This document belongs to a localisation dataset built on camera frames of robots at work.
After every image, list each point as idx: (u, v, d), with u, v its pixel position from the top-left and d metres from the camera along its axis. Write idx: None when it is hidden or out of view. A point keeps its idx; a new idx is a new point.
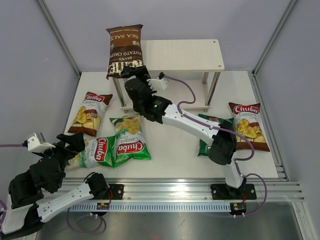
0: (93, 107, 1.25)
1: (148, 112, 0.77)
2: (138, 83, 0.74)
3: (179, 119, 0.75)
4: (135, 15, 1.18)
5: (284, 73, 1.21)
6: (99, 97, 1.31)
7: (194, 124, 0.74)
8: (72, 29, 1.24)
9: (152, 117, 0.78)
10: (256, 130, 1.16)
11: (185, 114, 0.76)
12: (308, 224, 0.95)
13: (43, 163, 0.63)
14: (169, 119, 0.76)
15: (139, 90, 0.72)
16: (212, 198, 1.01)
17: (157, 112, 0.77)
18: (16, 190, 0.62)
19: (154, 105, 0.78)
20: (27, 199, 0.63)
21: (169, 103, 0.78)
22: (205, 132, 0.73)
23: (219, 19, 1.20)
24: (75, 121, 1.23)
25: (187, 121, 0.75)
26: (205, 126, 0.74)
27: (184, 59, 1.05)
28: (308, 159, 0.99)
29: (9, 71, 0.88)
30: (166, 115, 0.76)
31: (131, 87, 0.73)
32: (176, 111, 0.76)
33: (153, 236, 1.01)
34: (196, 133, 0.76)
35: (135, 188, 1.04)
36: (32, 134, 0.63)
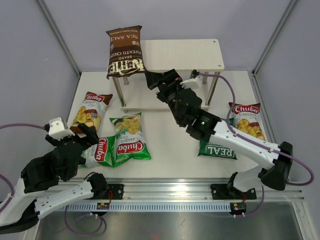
0: (93, 107, 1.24)
1: (195, 129, 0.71)
2: (192, 97, 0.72)
3: (232, 139, 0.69)
4: (135, 15, 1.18)
5: (284, 73, 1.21)
6: (99, 97, 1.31)
7: (250, 146, 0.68)
8: (71, 29, 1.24)
9: (199, 135, 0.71)
10: (256, 129, 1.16)
11: (239, 134, 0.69)
12: (308, 224, 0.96)
13: (69, 145, 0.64)
14: (220, 138, 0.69)
15: (194, 106, 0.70)
16: (212, 198, 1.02)
17: (205, 130, 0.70)
18: (32, 175, 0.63)
19: (202, 122, 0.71)
20: (43, 185, 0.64)
21: (217, 120, 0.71)
22: (263, 155, 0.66)
23: (219, 19, 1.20)
24: (75, 120, 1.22)
25: (242, 142, 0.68)
26: (263, 148, 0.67)
27: (184, 59, 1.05)
28: (308, 159, 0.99)
29: (8, 71, 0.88)
30: (216, 134, 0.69)
31: (185, 103, 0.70)
32: (227, 130, 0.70)
33: (153, 236, 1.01)
34: (252, 155, 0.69)
35: (135, 188, 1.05)
36: (57, 118, 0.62)
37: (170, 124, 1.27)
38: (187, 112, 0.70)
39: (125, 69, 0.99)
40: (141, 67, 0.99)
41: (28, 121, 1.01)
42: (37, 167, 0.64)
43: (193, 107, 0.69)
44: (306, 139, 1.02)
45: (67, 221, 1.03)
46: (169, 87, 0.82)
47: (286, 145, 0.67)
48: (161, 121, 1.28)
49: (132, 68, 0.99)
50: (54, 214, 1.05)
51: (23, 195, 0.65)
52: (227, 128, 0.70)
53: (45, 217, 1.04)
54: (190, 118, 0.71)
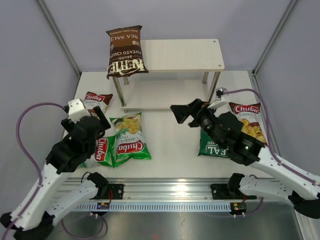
0: (93, 107, 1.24)
1: (237, 153, 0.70)
2: (234, 123, 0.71)
3: (277, 168, 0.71)
4: (135, 15, 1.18)
5: (284, 73, 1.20)
6: (99, 97, 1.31)
7: (294, 176, 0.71)
8: (72, 29, 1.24)
9: (241, 159, 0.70)
10: (256, 129, 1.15)
11: (284, 163, 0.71)
12: (309, 223, 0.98)
13: (85, 119, 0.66)
14: (265, 165, 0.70)
15: (238, 131, 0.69)
16: (212, 198, 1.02)
17: (249, 155, 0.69)
18: (60, 155, 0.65)
19: (245, 146, 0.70)
20: (74, 161, 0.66)
21: (261, 146, 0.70)
22: (307, 187, 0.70)
23: (219, 19, 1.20)
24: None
25: (287, 172, 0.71)
26: (307, 180, 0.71)
27: (184, 59, 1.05)
28: (309, 159, 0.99)
29: (9, 71, 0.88)
30: (262, 162, 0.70)
31: (227, 127, 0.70)
32: (271, 157, 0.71)
33: (153, 236, 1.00)
34: (293, 185, 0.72)
35: (135, 188, 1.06)
36: (77, 99, 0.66)
37: (170, 124, 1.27)
38: (229, 137, 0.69)
39: (125, 69, 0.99)
40: (141, 67, 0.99)
41: (29, 120, 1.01)
42: (61, 148, 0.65)
43: (237, 133, 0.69)
44: (306, 139, 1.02)
45: (64, 223, 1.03)
46: (197, 115, 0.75)
47: None
48: (161, 121, 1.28)
49: (132, 69, 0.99)
50: None
51: (56, 177, 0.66)
52: (271, 155, 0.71)
53: None
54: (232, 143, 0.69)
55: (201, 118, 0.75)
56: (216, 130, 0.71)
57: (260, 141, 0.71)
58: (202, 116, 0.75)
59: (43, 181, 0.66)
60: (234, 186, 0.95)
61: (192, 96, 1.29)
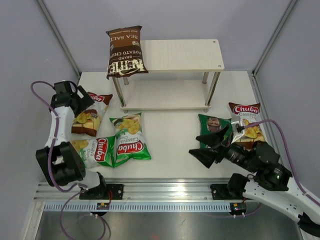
0: (93, 107, 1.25)
1: (267, 180, 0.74)
2: (272, 153, 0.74)
3: (301, 197, 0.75)
4: (135, 15, 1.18)
5: (284, 73, 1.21)
6: (100, 97, 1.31)
7: (314, 206, 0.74)
8: (72, 29, 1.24)
9: (270, 186, 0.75)
10: (256, 130, 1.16)
11: (308, 194, 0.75)
12: None
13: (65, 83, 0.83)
14: (290, 194, 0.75)
15: (275, 162, 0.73)
16: (212, 198, 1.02)
17: (279, 184, 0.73)
18: (58, 104, 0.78)
19: (276, 175, 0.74)
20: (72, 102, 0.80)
21: (289, 176, 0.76)
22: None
23: (219, 19, 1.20)
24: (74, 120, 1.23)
25: (308, 201, 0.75)
26: None
27: (184, 59, 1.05)
28: (309, 159, 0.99)
29: (9, 71, 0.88)
30: (288, 191, 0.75)
31: (266, 159, 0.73)
32: (297, 188, 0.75)
33: (153, 236, 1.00)
34: (311, 213, 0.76)
35: (134, 188, 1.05)
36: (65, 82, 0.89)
37: (170, 124, 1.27)
38: (264, 166, 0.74)
39: (125, 69, 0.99)
40: (141, 67, 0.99)
41: (29, 121, 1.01)
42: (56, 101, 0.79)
43: (273, 165, 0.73)
44: (306, 139, 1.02)
45: (63, 224, 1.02)
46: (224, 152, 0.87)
47: None
48: (161, 121, 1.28)
49: (132, 69, 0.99)
50: (54, 214, 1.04)
51: (67, 109, 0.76)
52: (298, 186, 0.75)
53: (46, 217, 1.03)
54: (264, 171, 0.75)
55: (229, 152, 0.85)
56: (253, 159, 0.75)
57: (289, 172, 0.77)
58: (231, 149, 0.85)
59: (59, 113, 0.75)
60: (236, 187, 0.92)
61: (192, 96, 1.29)
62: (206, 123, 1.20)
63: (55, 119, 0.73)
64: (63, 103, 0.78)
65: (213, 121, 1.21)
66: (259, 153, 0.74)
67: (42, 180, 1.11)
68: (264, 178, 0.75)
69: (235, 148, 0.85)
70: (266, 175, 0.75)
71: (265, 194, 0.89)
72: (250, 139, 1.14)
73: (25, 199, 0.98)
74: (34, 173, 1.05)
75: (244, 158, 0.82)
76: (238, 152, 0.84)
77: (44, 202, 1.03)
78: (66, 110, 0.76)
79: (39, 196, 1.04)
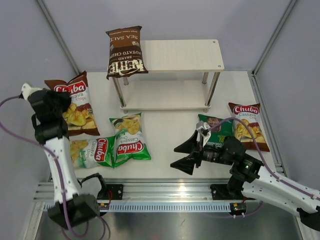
0: (85, 102, 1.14)
1: (240, 172, 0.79)
2: (239, 145, 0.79)
3: (275, 183, 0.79)
4: (135, 16, 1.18)
5: (284, 74, 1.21)
6: (79, 84, 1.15)
7: (293, 191, 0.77)
8: (71, 30, 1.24)
9: (243, 177, 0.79)
10: (256, 130, 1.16)
11: (282, 179, 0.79)
12: None
13: (33, 97, 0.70)
14: (264, 182, 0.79)
15: (242, 154, 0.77)
16: (212, 198, 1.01)
17: (249, 173, 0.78)
18: (49, 138, 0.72)
19: (246, 166, 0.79)
20: (64, 127, 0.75)
21: (259, 164, 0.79)
22: (306, 201, 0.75)
23: (219, 20, 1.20)
24: (68, 123, 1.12)
25: (286, 188, 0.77)
26: (306, 194, 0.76)
27: (183, 59, 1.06)
28: (309, 158, 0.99)
29: (9, 70, 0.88)
30: (261, 179, 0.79)
31: (233, 151, 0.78)
32: (271, 175, 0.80)
33: (153, 236, 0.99)
34: (296, 200, 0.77)
35: (134, 188, 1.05)
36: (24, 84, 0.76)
37: (170, 124, 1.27)
38: (234, 158, 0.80)
39: (125, 69, 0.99)
40: (141, 67, 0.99)
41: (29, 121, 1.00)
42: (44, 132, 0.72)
43: (241, 156, 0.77)
44: (306, 138, 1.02)
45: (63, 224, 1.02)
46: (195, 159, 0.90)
47: None
48: (161, 121, 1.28)
49: (132, 69, 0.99)
50: None
51: (62, 143, 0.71)
52: (270, 173, 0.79)
53: (46, 217, 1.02)
54: (235, 163, 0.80)
55: (204, 154, 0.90)
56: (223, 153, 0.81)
57: (259, 160, 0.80)
58: (205, 151, 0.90)
59: (55, 152, 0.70)
60: (234, 186, 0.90)
61: (192, 96, 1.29)
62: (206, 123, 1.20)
63: (56, 162, 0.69)
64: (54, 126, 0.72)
65: (213, 121, 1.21)
66: (227, 146, 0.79)
67: (42, 180, 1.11)
68: (236, 169, 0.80)
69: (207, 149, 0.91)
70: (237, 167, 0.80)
71: (262, 191, 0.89)
72: (250, 139, 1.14)
73: (26, 200, 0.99)
74: (34, 173, 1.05)
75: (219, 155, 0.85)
76: (212, 151, 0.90)
77: (43, 202, 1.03)
78: (62, 143, 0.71)
79: (38, 196, 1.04)
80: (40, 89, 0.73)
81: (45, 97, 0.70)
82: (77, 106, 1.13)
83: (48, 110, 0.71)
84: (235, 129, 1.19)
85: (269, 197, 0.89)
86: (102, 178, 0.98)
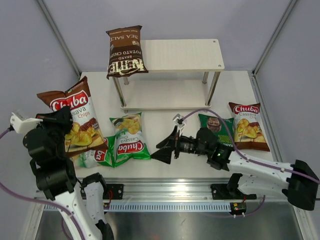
0: (89, 117, 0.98)
1: (215, 161, 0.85)
2: (211, 136, 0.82)
3: (245, 164, 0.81)
4: (135, 15, 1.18)
5: (284, 73, 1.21)
6: (80, 96, 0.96)
7: (262, 168, 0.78)
8: (71, 29, 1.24)
9: (218, 166, 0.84)
10: (256, 129, 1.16)
11: (251, 159, 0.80)
12: (308, 224, 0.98)
13: (31, 143, 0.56)
14: (236, 166, 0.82)
15: (213, 143, 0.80)
16: (212, 198, 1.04)
17: (223, 161, 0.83)
18: (55, 187, 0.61)
19: (218, 153, 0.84)
20: (70, 171, 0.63)
21: (231, 150, 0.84)
22: (276, 175, 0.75)
23: (219, 19, 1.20)
24: (72, 144, 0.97)
25: (257, 167, 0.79)
26: (275, 169, 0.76)
27: (183, 59, 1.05)
28: (310, 157, 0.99)
29: (8, 70, 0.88)
30: (231, 163, 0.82)
31: (204, 140, 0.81)
32: (240, 157, 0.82)
33: (153, 236, 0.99)
34: (270, 178, 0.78)
35: (134, 188, 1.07)
36: (11, 115, 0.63)
37: (170, 124, 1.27)
38: (208, 149, 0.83)
39: (125, 69, 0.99)
40: (141, 67, 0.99)
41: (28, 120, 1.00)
42: (49, 180, 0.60)
43: (212, 145, 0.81)
44: (307, 138, 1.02)
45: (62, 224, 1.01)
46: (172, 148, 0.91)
47: (299, 163, 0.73)
48: (161, 121, 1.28)
49: (132, 69, 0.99)
50: (53, 213, 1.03)
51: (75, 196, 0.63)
52: (240, 156, 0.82)
53: (45, 216, 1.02)
54: (210, 152, 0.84)
55: (181, 145, 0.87)
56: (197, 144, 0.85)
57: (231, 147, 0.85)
58: (181, 142, 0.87)
59: (70, 210, 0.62)
60: (232, 186, 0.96)
61: (192, 96, 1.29)
62: (206, 123, 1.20)
63: (72, 218, 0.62)
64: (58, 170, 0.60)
65: (213, 121, 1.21)
66: (199, 136, 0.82)
67: None
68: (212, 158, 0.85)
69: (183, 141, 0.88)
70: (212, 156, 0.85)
71: (254, 182, 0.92)
72: (250, 139, 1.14)
73: (25, 199, 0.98)
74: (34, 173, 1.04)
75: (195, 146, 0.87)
76: (188, 142, 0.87)
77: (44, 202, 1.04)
78: (74, 195, 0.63)
79: (39, 196, 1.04)
80: (37, 129, 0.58)
81: (47, 141, 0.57)
82: (80, 125, 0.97)
83: (50, 155, 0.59)
84: (235, 129, 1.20)
85: (262, 187, 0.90)
86: (101, 177, 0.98)
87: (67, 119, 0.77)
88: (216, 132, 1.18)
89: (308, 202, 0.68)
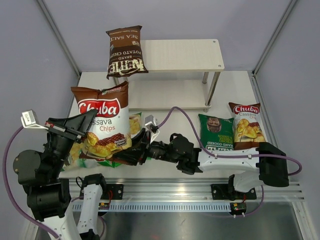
0: (113, 134, 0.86)
1: (188, 167, 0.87)
2: (187, 144, 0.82)
3: (214, 161, 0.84)
4: (136, 15, 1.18)
5: (284, 73, 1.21)
6: (111, 105, 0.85)
7: (232, 161, 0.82)
8: (71, 29, 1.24)
9: (191, 172, 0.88)
10: (256, 130, 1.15)
11: (218, 155, 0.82)
12: (308, 224, 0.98)
13: (22, 167, 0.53)
14: (206, 165, 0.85)
15: (190, 151, 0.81)
16: (212, 198, 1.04)
17: (195, 166, 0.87)
18: (45, 209, 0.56)
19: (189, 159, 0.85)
20: (63, 194, 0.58)
21: (199, 151, 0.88)
22: (245, 165, 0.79)
23: (219, 20, 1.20)
24: (89, 151, 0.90)
25: (226, 161, 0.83)
26: (244, 158, 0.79)
27: (183, 59, 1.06)
28: (309, 157, 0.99)
29: (8, 70, 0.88)
30: (202, 164, 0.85)
31: (183, 151, 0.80)
32: (209, 155, 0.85)
33: (153, 236, 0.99)
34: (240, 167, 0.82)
35: (134, 188, 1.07)
36: (23, 113, 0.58)
37: (170, 124, 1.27)
38: (183, 156, 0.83)
39: (125, 69, 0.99)
40: (141, 67, 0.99)
41: None
42: (39, 202, 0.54)
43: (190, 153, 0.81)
44: (306, 138, 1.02)
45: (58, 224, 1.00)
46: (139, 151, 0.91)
47: (264, 145, 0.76)
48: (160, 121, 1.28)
49: (132, 69, 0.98)
50: None
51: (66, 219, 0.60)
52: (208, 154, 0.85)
53: None
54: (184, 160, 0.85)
55: (150, 150, 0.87)
56: (172, 152, 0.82)
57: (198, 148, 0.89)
58: (151, 148, 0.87)
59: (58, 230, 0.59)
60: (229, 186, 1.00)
61: (192, 95, 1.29)
62: (206, 123, 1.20)
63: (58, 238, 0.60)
64: (49, 194, 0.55)
65: (213, 121, 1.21)
66: (176, 146, 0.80)
67: None
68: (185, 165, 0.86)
69: (154, 146, 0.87)
70: (185, 163, 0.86)
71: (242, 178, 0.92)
72: (250, 139, 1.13)
73: (26, 199, 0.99)
74: None
75: (165, 152, 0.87)
76: (158, 148, 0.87)
77: None
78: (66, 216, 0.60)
79: None
80: (30, 153, 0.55)
81: (39, 167, 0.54)
82: (99, 140, 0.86)
83: (42, 181, 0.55)
84: (236, 129, 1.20)
85: (249, 181, 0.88)
86: (103, 177, 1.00)
87: (83, 131, 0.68)
88: (216, 132, 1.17)
89: (281, 180, 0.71)
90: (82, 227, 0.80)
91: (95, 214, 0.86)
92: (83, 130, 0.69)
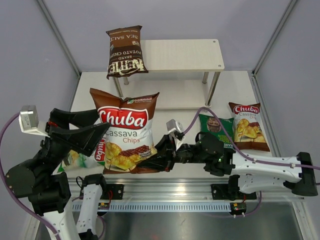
0: (137, 145, 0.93)
1: (217, 168, 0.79)
2: (216, 143, 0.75)
3: (252, 167, 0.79)
4: (136, 15, 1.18)
5: (284, 74, 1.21)
6: (137, 116, 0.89)
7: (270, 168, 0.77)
8: (71, 29, 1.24)
9: (220, 172, 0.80)
10: (256, 129, 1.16)
11: (257, 160, 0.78)
12: (308, 224, 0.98)
13: (16, 184, 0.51)
14: (241, 169, 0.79)
15: (222, 151, 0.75)
16: (212, 198, 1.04)
17: (225, 167, 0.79)
18: (46, 203, 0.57)
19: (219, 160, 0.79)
20: (64, 190, 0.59)
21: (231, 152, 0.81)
22: (287, 173, 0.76)
23: (219, 20, 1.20)
24: (113, 165, 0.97)
25: (263, 166, 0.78)
26: (285, 166, 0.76)
27: (183, 59, 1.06)
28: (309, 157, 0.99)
29: (8, 70, 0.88)
30: (237, 167, 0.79)
31: (213, 151, 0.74)
32: (245, 159, 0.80)
33: (153, 236, 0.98)
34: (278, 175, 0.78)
35: (135, 188, 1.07)
36: (22, 112, 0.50)
37: None
38: (214, 156, 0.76)
39: (125, 69, 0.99)
40: (141, 67, 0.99)
41: None
42: (40, 197, 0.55)
43: (221, 153, 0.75)
44: (306, 138, 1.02)
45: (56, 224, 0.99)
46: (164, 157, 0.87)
47: (303, 155, 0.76)
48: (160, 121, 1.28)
49: (132, 69, 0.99)
50: None
51: (64, 217, 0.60)
52: (244, 157, 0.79)
53: None
54: (214, 161, 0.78)
55: (178, 156, 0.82)
56: (201, 153, 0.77)
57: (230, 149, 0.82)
58: (179, 153, 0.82)
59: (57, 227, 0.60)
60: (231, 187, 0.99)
61: (192, 95, 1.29)
62: (206, 123, 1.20)
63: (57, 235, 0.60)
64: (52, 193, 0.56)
65: (213, 121, 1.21)
66: (206, 146, 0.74)
67: None
68: (214, 166, 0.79)
69: (181, 150, 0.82)
70: (214, 164, 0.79)
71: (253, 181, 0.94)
72: (250, 139, 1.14)
73: (25, 199, 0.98)
74: None
75: (193, 155, 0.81)
76: (185, 152, 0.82)
77: None
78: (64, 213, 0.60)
79: None
80: (22, 169, 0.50)
81: (35, 183, 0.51)
82: (123, 151, 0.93)
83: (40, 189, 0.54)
84: (236, 129, 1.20)
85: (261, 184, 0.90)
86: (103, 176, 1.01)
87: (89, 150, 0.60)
88: (216, 132, 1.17)
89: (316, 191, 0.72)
90: (80, 227, 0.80)
91: (94, 214, 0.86)
92: (90, 147, 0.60)
